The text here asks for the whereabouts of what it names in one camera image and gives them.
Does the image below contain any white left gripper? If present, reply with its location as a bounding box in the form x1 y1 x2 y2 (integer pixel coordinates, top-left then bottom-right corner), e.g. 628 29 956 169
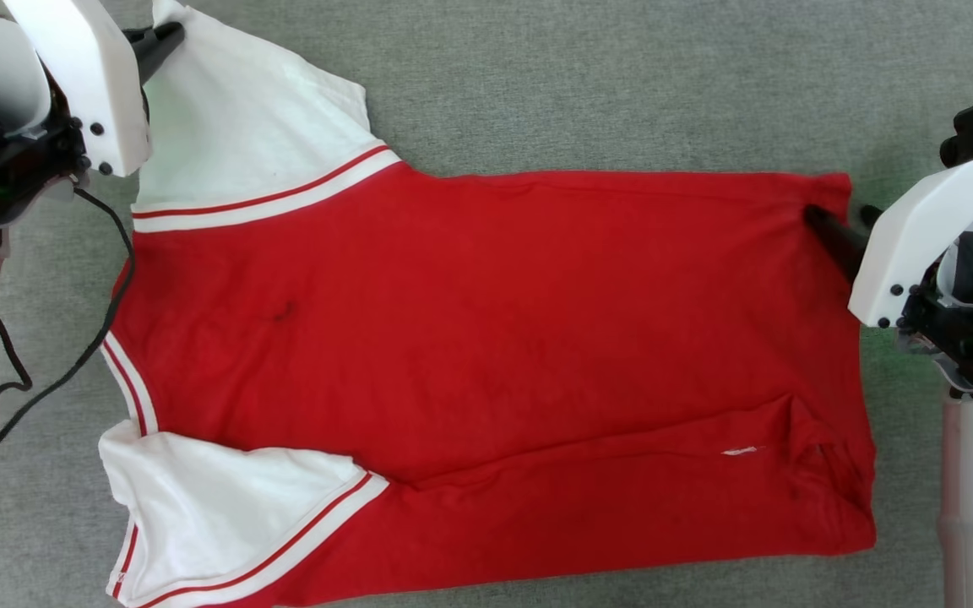
3 0 187 178

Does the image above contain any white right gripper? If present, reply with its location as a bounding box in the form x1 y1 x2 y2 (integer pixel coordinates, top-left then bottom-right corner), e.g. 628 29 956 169
802 159 973 330

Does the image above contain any red and white jersey shirt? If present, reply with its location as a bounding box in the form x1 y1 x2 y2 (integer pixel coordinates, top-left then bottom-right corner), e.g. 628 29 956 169
98 0 878 608

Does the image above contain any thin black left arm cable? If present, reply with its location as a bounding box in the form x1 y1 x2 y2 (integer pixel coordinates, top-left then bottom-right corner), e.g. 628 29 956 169
0 186 138 445

